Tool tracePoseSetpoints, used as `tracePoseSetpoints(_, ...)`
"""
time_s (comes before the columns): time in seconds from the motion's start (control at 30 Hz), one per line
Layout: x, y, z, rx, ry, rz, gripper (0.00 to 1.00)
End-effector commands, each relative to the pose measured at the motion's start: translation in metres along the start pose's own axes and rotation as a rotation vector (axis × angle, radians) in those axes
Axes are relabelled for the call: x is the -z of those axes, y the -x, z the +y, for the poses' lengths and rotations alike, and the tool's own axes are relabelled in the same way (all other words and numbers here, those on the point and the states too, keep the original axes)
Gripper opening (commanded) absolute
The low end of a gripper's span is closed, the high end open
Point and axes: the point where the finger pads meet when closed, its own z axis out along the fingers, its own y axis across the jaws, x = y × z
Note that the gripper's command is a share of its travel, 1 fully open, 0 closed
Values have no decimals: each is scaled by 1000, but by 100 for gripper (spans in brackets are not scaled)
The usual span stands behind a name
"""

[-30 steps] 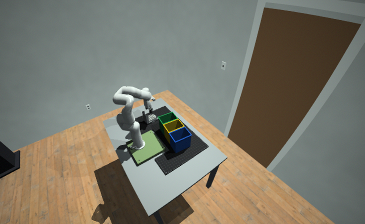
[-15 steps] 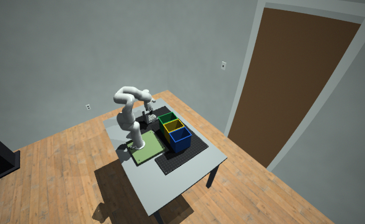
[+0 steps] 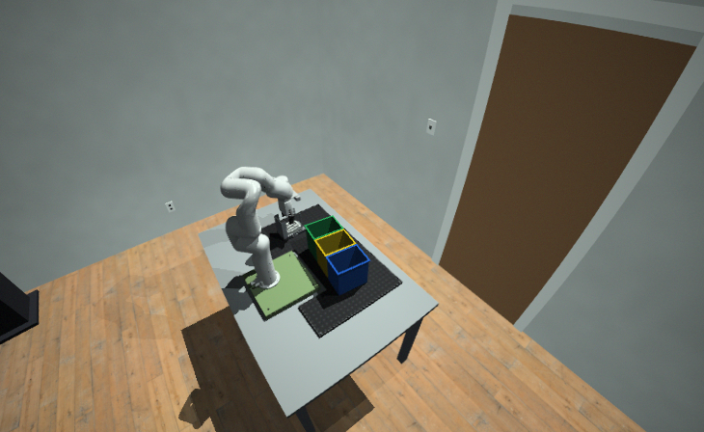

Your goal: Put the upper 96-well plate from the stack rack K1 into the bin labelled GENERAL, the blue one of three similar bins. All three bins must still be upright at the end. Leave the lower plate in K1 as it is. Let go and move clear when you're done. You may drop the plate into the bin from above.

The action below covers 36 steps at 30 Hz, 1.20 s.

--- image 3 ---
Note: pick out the yellow open-top bin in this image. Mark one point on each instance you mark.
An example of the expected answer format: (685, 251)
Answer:
(330, 244)

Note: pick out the green open-top bin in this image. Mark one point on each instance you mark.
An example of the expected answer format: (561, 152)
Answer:
(319, 229)

